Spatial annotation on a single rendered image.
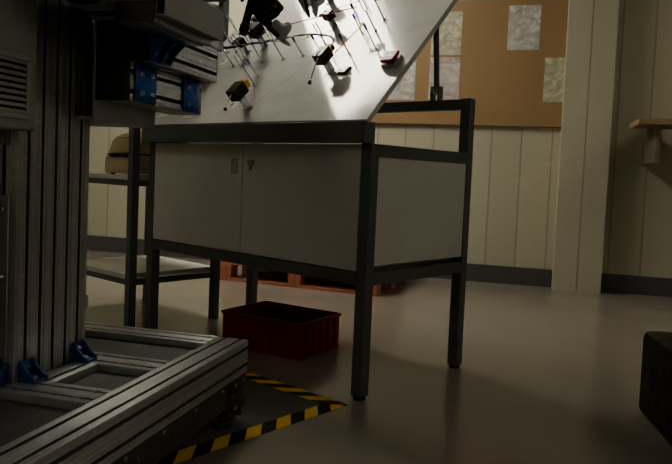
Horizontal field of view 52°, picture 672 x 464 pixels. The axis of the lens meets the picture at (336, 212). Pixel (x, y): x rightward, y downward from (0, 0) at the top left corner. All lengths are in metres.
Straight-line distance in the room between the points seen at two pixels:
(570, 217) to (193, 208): 2.78
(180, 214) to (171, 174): 0.17
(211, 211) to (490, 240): 2.69
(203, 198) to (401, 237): 0.83
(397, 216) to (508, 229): 2.73
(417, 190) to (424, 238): 0.17
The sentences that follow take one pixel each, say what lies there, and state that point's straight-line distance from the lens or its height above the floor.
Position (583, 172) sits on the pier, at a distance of 4.78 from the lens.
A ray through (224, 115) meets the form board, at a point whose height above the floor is 0.90.
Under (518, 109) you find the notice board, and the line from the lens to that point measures 4.91.
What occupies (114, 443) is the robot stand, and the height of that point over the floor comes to 0.17.
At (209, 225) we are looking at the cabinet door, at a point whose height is 0.49.
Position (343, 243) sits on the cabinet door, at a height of 0.48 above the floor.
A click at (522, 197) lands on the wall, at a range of 4.91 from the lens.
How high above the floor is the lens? 0.70
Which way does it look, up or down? 3 degrees down
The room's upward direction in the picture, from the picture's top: 2 degrees clockwise
